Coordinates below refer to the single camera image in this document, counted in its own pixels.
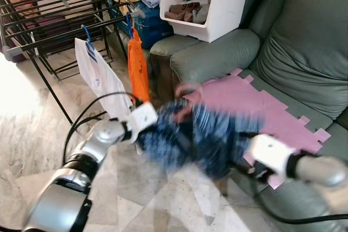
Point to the blue hanger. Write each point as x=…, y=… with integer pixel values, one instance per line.
x=88, y=39
x=129, y=23

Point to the blue plaid garment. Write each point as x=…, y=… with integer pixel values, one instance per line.
x=201, y=139

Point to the pink hanger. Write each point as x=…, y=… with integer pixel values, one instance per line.
x=187, y=99

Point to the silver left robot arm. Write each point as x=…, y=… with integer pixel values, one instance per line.
x=76, y=177

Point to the orange shirt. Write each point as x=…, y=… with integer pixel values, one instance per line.
x=138, y=69

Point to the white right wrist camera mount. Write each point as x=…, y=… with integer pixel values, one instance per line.
x=272, y=153

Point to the black drying rack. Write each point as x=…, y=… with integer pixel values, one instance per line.
x=54, y=20

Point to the pink sheet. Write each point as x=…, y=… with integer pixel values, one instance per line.
x=261, y=107

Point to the folded clothes pile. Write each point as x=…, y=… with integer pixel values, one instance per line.
x=187, y=6

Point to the large white storage bin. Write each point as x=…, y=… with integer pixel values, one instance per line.
x=209, y=6

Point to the dark green sofa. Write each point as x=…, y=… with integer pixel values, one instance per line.
x=293, y=52

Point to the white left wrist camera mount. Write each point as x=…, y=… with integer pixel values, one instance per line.
x=142, y=119

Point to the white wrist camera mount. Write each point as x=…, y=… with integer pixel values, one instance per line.
x=272, y=153
x=142, y=119

